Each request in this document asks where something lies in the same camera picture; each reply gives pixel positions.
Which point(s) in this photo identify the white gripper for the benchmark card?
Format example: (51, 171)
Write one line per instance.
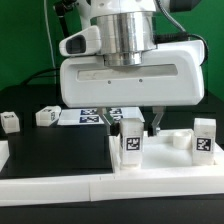
(170, 75)

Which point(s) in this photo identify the white square tabletop tray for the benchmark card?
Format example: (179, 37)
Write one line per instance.
(169, 149)

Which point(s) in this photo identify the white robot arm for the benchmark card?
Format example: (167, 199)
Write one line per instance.
(118, 60)

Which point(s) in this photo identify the white sheet with AprilTags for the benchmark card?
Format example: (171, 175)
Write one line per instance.
(89, 116)

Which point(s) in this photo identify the white block at left edge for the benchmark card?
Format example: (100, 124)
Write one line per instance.
(4, 153)

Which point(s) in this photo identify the white U-shaped obstacle fence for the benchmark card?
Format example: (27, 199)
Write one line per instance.
(180, 181)

